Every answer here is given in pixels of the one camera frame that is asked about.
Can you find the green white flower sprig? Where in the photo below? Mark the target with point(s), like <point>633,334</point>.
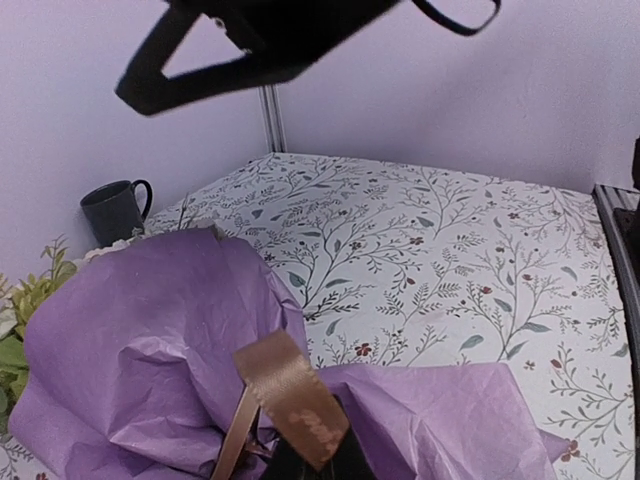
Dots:
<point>18,304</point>

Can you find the dark grey metal mug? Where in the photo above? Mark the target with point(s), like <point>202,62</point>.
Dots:
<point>113,212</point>

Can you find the purple pink wrapping paper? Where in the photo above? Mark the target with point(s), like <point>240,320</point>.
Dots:
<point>132,377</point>

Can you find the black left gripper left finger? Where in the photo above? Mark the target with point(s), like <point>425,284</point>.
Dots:
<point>287,464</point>

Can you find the right aluminium frame post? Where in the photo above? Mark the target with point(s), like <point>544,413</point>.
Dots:
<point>272,117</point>

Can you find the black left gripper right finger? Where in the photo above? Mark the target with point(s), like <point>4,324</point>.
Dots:
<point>349,461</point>

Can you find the beige raffia ribbon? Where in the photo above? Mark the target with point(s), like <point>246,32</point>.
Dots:
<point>280,382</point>

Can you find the front aluminium rail base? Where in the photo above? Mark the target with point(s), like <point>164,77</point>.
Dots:
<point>618,209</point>

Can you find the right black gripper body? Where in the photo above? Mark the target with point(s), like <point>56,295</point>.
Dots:
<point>282,39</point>

